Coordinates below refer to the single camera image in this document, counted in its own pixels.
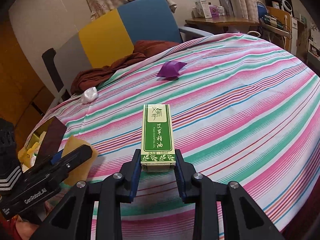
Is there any green essential oil box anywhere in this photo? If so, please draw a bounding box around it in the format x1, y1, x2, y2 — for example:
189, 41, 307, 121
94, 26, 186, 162
140, 104, 176, 173

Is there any gold metal tin box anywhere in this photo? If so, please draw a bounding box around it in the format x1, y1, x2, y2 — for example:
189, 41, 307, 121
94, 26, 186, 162
18, 116, 67, 172

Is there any tan soap bar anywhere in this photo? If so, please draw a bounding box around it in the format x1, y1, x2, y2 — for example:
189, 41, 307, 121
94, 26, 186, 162
61, 135, 99, 187

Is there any wooden wardrobe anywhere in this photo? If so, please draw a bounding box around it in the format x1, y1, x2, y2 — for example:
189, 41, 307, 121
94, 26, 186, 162
1, 16, 54, 151

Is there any white crumpled tissue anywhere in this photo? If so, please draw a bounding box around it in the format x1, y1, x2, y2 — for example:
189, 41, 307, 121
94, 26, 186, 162
80, 87, 98, 104

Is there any dark red jacket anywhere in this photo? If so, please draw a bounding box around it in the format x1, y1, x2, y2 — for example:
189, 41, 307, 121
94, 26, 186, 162
71, 40, 179, 95

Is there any striped pink green bedsheet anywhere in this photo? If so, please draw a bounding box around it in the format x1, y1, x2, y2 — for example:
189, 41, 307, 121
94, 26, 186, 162
44, 34, 319, 231

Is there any small purple packet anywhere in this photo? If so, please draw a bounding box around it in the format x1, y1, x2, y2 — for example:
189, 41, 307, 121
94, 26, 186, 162
157, 61, 187, 80

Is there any grey yellow blue chair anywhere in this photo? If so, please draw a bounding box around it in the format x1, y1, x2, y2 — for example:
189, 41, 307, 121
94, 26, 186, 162
54, 0, 210, 96

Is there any wooden side desk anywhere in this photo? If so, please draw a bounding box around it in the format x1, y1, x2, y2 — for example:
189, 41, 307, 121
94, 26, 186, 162
185, 16, 260, 34

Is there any white carton on desk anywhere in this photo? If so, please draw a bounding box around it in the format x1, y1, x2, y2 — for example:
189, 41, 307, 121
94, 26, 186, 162
195, 0, 212, 18

